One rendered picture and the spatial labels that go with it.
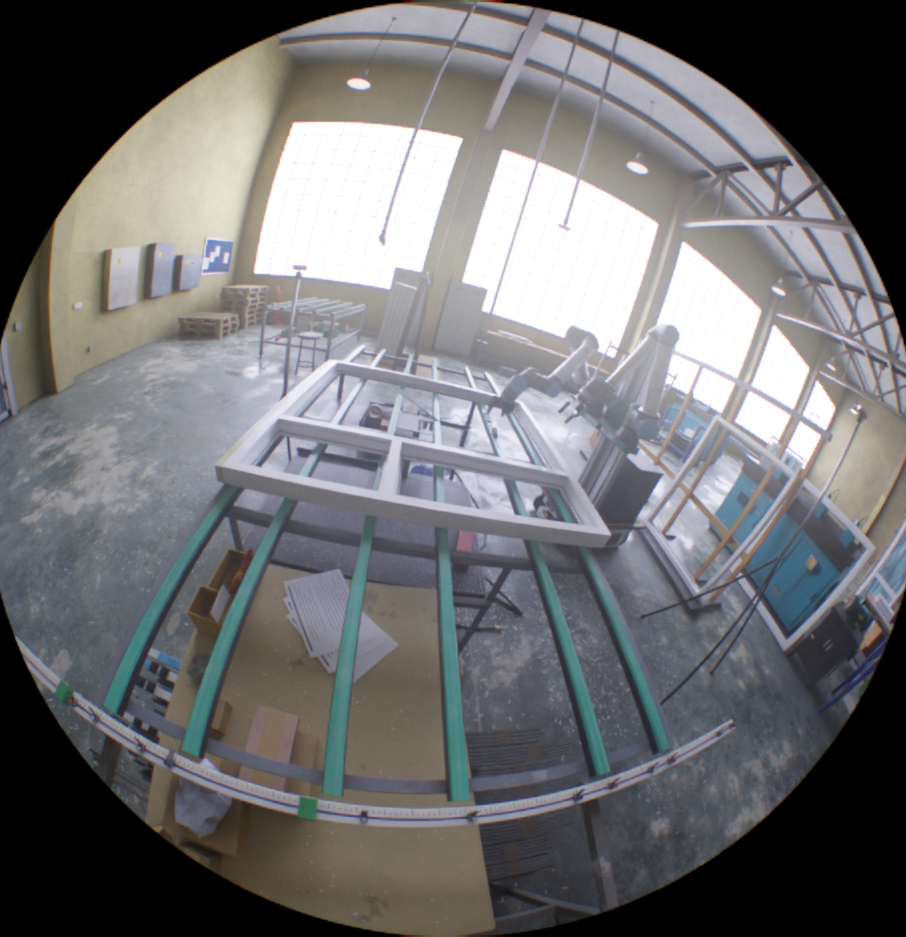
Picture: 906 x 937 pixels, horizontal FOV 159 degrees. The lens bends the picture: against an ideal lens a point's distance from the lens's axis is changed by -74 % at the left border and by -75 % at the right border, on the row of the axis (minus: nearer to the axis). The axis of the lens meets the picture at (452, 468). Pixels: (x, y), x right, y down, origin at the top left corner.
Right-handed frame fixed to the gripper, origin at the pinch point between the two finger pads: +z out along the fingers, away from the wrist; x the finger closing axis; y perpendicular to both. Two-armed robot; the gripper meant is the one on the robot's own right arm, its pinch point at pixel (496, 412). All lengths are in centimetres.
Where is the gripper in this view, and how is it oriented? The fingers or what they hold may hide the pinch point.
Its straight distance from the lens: 199.3
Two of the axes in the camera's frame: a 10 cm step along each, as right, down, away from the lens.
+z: -2.6, 3.3, 9.1
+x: -9.6, -1.7, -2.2
